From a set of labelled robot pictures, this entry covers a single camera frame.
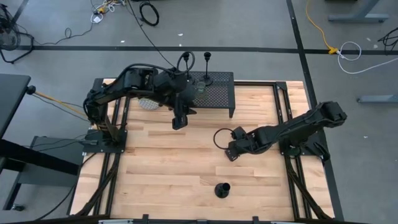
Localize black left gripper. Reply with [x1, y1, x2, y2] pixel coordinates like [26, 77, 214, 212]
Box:
[170, 90, 197, 131]

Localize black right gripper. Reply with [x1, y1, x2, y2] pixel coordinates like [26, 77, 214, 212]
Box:
[224, 130, 265, 162]

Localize white mesh ball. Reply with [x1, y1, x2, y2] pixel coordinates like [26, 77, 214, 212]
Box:
[138, 96, 161, 111]

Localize black perforated metal riser shelf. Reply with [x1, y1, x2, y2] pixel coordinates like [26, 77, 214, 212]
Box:
[186, 71, 236, 119]

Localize grey desk base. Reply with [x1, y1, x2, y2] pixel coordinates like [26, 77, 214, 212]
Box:
[0, 136, 85, 212]

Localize grey table foot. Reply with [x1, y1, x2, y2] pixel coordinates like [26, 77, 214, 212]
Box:
[356, 95, 398, 104]
[328, 0, 389, 23]

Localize black desk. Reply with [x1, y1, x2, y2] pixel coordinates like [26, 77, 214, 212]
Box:
[0, 73, 32, 138]

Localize black floor fan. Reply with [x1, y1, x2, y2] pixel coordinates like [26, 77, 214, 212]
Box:
[0, 4, 35, 65]

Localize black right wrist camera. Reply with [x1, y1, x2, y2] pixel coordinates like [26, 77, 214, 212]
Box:
[231, 126, 247, 141]

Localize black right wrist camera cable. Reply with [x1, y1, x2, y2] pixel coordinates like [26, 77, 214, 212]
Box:
[213, 127, 234, 151]

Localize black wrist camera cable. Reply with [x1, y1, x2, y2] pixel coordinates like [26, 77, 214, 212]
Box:
[119, 51, 196, 78]
[213, 127, 234, 151]

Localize black left wrist camera cable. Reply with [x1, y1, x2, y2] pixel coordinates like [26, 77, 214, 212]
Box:
[119, 51, 196, 78]

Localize black aluminium table frame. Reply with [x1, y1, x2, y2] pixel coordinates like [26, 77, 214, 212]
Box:
[70, 77, 345, 224]

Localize long black floor cable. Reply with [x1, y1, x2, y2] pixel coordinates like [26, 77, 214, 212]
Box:
[127, 0, 175, 68]

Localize coiled black cable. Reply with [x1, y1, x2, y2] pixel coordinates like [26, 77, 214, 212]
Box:
[139, 1, 160, 27]

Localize orange cable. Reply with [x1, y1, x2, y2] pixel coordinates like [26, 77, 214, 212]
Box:
[34, 90, 90, 118]

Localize white floor cable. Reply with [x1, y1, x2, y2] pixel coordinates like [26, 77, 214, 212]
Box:
[337, 41, 398, 75]

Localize yellow extension cable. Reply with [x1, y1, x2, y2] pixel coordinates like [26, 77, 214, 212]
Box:
[305, 0, 339, 55]

